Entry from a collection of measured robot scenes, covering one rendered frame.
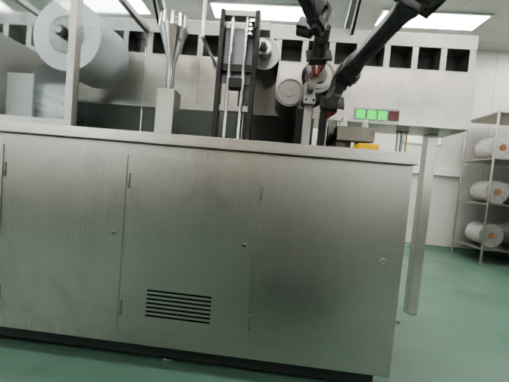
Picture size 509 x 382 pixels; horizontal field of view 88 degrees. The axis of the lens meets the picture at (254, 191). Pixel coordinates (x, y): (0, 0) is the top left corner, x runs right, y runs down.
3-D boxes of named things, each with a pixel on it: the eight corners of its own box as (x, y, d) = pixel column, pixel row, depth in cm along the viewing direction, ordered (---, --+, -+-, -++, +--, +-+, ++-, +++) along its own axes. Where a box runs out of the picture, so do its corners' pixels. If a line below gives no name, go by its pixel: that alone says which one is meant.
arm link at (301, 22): (320, 28, 90) (331, 5, 90) (289, 21, 94) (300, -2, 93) (321, 50, 101) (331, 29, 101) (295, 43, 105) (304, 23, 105)
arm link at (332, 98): (362, 71, 97) (341, 60, 97) (356, 92, 92) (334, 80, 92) (345, 93, 108) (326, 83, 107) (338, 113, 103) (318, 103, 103)
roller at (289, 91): (275, 103, 118) (277, 76, 118) (274, 117, 144) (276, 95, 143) (301, 104, 118) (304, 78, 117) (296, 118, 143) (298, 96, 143)
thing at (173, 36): (145, 142, 127) (154, 21, 125) (157, 145, 141) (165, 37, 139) (173, 144, 126) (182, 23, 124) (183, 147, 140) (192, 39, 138)
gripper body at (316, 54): (331, 63, 105) (335, 44, 99) (306, 63, 106) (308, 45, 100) (329, 54, 109) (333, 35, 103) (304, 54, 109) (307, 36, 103)
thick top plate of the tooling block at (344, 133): (336, 139, 114) (338, 125, 114) (320, 150, 154) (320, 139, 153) (374, 142, 113) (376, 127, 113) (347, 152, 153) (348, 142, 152)
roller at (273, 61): (247, 68, 120) (250, 37, 119) (251, 88, 145) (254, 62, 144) (278, 70, 119) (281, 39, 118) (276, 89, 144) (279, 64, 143)
